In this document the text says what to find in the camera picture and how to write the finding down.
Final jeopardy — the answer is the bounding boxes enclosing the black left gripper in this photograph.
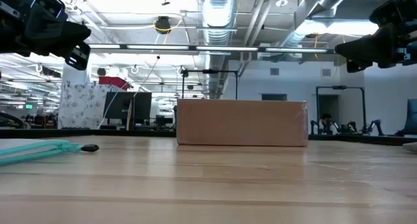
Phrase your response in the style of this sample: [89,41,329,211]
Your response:
[0,0,93,71]

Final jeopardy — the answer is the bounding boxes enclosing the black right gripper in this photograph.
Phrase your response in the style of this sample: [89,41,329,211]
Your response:
[334,0,417,74]

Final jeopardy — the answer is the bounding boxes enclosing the teal mesh zipper pouch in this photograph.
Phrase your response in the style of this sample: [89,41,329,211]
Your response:
[0,139,100,166]

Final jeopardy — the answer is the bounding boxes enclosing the taped brown cardboard box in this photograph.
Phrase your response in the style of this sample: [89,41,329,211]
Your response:
[176,98,309,147]

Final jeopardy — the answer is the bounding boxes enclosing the red box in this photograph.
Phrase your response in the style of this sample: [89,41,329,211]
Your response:
[98,76,130,90]

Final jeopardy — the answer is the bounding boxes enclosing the floral patterned partition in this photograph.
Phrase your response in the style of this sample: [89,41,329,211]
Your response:
[57,82,113,130]

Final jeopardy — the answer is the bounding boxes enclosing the background robot arms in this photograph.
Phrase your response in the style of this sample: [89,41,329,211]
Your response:
[338,119,386,136]

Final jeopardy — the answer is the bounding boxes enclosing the person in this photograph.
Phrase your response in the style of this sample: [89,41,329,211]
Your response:
[321,113,336,135]

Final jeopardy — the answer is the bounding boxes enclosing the black computer monitor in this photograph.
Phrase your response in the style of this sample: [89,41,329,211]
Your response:
[103,91,152,120]

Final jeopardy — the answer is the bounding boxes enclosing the blue chair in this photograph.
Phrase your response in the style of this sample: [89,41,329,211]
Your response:
[395,98,417,136]

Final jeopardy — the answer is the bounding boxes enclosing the black camera stand frame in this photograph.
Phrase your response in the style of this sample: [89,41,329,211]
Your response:
[315,85,367,134]

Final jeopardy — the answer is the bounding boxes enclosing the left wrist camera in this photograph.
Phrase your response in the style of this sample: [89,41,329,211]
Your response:
[31,0,68,20]

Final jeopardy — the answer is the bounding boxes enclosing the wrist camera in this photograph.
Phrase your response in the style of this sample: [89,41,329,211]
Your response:
[369,0,407,27]
[31,0,68,20]

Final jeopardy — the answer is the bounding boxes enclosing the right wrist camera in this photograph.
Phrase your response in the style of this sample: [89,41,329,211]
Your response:
[369,0,407,27]

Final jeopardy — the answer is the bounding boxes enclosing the smooth silver ventilation duct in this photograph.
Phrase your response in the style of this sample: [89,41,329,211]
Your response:
[280,0,355,49]

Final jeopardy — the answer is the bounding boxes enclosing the black aluminium table frame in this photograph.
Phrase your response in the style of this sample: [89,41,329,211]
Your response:
[0,128,417,147]

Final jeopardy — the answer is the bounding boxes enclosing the black overhead camera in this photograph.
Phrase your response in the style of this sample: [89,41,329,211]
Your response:
[154,16,172,35]

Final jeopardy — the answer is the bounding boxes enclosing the silver ribbed ventilation duct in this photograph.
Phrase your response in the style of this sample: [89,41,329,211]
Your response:
[200,0,238,100]

